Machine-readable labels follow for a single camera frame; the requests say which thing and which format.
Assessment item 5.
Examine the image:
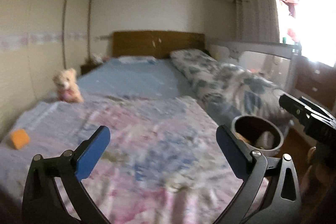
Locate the grey bed guard rail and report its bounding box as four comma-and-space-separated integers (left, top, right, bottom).
206, 37, 302, 93

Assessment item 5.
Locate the wooden headboard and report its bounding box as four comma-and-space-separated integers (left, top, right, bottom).
112, 30, 205, 59

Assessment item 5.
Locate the white round trash bin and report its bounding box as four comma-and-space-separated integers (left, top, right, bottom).
231, 115, 284, 157

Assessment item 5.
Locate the person's right hand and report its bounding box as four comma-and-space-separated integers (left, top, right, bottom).
299, 146, 335, 205

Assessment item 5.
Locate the brown drawer cabinet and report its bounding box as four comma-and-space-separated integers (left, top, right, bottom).
295, 56, 335, 111

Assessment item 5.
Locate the floral pink blanket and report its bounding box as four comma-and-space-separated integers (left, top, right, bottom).
1, 96, 242, 223

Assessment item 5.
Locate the grey patterned duvet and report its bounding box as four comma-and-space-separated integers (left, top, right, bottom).
170, 49, 291, 126

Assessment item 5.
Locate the blue bed sheet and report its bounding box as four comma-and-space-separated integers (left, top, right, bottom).
77, 59, 196, 100

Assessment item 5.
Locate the cream teddy bear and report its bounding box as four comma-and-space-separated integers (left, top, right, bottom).
52, 68, 84, 103

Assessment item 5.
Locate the white foam block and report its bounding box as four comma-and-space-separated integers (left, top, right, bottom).
254, 131, 274, 150

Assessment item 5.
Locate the blue white pillow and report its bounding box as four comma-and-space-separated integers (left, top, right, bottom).
117, 56, 157, 64

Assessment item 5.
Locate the grey curtain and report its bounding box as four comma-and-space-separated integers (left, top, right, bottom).
235, 0, 280, 43

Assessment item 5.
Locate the white sliding wardrobe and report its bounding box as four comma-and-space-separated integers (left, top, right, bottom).
1, 0, 92, 135

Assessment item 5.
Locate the white rabbit plush toy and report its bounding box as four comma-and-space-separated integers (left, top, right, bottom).
90, 53, 104, 65

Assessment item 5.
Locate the dark wooden nightstand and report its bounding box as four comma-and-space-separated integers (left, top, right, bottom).
80, 63, 103, 76

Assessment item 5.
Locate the orange foam fruit net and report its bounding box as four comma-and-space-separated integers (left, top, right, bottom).
10, 129, 30, 149

